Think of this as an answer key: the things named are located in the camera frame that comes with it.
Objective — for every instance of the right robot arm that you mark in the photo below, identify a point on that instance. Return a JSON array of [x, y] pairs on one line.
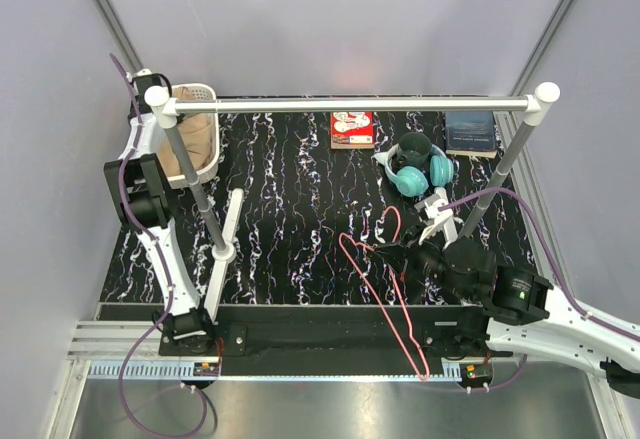
[[517, 311]]

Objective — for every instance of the white and silver clothes rack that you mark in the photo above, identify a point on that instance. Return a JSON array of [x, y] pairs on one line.
[[166, 109]]

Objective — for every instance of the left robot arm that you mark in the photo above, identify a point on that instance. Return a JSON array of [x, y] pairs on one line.
[[144, 202]]

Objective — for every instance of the dark green cup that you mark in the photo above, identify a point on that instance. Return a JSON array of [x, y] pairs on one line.
[[413, 149]]

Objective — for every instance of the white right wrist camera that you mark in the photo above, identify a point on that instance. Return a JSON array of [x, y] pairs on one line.
[[435, 214]]

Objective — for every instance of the dark blue book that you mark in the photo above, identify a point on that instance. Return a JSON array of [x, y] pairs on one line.
[[470, 133]]

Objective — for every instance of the beige t shirt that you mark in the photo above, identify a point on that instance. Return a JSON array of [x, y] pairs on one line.
[[197, 132]]

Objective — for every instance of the white plastic basket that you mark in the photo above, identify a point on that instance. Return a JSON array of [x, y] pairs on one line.
[[211, 172]]

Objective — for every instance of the red book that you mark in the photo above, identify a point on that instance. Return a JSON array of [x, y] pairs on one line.
[[352, 130]]

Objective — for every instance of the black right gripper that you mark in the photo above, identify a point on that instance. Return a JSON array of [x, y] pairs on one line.
[[408, 249]]

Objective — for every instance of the teal headphones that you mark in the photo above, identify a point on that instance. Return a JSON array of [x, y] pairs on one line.
[[411, 181]]

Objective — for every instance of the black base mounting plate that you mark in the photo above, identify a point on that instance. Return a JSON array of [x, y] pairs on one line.
[[338, 341]]

